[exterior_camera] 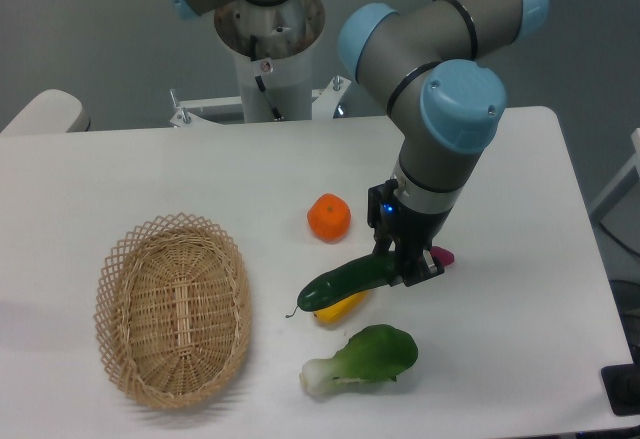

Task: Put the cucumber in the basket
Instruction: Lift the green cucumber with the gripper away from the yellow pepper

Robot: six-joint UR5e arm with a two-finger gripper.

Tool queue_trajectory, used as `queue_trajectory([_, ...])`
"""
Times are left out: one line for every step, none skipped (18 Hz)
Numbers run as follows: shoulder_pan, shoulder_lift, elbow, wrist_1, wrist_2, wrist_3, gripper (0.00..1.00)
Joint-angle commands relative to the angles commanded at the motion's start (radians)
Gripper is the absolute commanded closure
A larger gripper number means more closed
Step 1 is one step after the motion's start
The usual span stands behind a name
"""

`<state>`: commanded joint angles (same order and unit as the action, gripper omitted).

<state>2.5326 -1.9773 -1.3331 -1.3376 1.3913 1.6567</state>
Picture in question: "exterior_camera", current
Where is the white chair back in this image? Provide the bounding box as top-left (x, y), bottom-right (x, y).
top-left (1, 89), bottom-right (91, 137)

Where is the yellow toy banana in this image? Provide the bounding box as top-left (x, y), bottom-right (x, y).
top-left (313, 291), bottom-right (369, 326)

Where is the green cucumber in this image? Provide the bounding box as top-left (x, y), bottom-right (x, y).
top-left (296, 252), bottom-right (396, 312)

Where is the pink toy piece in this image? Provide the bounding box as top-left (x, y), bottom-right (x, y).
top-left (430, 246), bottom-right (455, 268)

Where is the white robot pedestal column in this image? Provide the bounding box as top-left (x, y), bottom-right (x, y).
top-left (214, 0), bottom-right (325, 108)

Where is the white metal base frame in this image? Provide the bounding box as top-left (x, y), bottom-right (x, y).
top-left (169, 75), bottom-right (352, 129)

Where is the orange toy fruit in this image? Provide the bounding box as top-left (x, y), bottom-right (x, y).
top-left (307, 193), bottom-right (351, 243)

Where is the green bok choy toy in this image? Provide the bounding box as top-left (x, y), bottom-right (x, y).
top-left (299, 324), bottom-right (419, 396)

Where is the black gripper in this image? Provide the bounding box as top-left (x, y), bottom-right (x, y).
top-left (372, 201), bottom-right (451, 287)

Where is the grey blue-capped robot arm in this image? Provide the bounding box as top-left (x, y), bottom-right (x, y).
top-left (171, 0), bottom-right (549, 290)

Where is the black device at table edge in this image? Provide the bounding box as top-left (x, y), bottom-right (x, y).
top-left (601, 364), bottom-right (639, 416)

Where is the oval wicker basket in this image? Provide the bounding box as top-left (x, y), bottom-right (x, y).
top-left (94, 213), bottom-right (252, 409)

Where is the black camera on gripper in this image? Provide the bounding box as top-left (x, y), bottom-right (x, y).
top-left (367, 179), bottom-right (399, 235)

